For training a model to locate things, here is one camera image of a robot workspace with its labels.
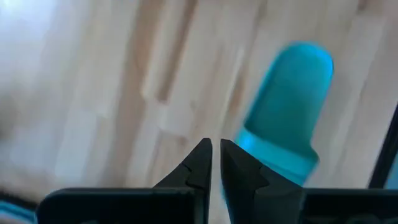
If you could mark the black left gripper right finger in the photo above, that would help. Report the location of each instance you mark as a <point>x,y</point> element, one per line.
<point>245,177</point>

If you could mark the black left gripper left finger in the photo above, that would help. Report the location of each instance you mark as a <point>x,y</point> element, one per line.
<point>199,168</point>

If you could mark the green rubber slide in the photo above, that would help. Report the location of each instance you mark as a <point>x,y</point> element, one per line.
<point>289,102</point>

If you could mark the black aluminium rig frame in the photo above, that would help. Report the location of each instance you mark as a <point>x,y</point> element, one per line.
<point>385,161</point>

